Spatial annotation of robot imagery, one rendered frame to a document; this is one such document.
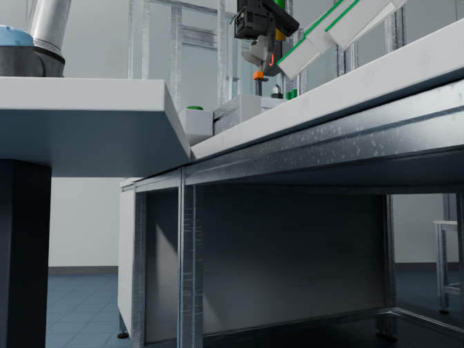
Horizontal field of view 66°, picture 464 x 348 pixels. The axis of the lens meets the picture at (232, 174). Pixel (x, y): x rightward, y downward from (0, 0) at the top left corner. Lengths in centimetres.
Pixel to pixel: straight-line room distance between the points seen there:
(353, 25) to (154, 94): 40
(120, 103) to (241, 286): 147
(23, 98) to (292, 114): 25
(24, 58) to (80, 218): 332
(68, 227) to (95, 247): 36
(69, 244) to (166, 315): 265
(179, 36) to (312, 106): 177
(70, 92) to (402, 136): 27
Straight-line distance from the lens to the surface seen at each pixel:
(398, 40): 96
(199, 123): 83
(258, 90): 92
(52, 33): 103
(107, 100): 33
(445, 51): 27
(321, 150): 36
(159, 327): 165
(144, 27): 180
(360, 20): 66
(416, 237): 451
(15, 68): 87
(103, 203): 405
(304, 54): 76
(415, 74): 28
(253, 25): 94
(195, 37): 212
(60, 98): 35
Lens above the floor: 75
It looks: 4 degrees up
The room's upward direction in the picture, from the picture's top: straight up
